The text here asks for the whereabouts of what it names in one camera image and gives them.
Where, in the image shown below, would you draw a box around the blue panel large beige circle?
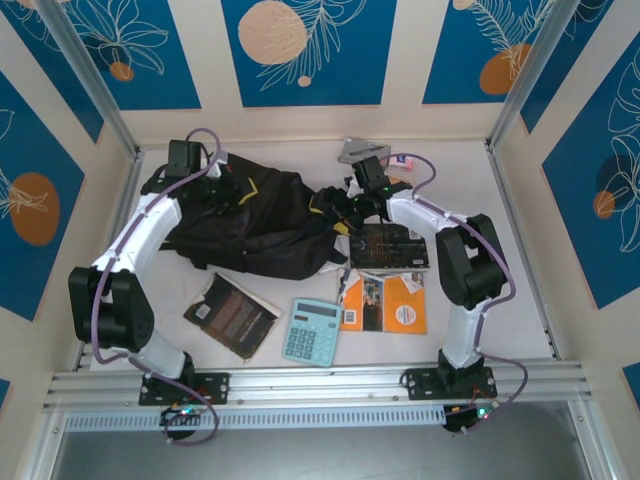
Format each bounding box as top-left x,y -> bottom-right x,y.
221,0 -> 399,108

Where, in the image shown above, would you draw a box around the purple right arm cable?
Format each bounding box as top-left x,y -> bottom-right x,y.
394,152 -> 530,436

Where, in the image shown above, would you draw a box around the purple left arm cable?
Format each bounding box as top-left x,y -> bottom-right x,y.
89,127 -> 224,447

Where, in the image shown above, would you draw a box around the blue panel white flower outline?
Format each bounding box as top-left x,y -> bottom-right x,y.
542,47 -> 640,311

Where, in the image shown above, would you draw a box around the white slotted cable duct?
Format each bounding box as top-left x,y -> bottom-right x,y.
63,404 -> 447,434

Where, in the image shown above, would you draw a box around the dark brown paperback book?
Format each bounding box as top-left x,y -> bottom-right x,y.
183,272 -> 285,365

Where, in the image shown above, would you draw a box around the grey pen box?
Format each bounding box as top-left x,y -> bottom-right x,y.
338,136 -> 393,166

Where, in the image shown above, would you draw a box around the blue panel fern orange circle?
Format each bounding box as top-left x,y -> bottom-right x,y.
422,0 -> 561,106

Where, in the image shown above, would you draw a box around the small circuit board green LED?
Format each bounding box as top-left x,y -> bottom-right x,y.
444,404 -> 501,434
158,405 -> 204,426

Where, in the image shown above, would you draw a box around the teal desk calculator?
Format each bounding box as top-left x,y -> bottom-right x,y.
282,298 -> 344,369

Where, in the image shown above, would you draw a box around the blue panel orange circle leaves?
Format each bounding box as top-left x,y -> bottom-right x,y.
0,69 -> 86,323

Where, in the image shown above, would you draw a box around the black fabric backpack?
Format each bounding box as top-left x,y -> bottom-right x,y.
158,152 -> 351,282

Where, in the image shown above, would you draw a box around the blue panel white leaf outline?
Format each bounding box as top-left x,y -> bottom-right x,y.
519,0 -> 619,135

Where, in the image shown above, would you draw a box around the orange paperback book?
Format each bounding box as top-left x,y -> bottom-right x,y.
335,267 -> 430,335

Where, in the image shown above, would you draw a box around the aluminium frame post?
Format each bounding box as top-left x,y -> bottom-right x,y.
35,0 -> 141,159
487,0 -> 585,151

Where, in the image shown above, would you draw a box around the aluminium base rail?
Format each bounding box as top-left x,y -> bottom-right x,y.
42,360 -> 594,415

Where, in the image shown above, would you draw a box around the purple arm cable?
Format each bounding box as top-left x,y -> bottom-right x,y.
89,127 -> 224,447
394,152 -> 530,436

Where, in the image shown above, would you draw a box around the black book gold print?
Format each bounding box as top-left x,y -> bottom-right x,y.
348,222 -> 431,271

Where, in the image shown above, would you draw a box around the aluminium side rail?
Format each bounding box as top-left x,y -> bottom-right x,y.
74,147 -> 146,374
485,139 -> 564,361

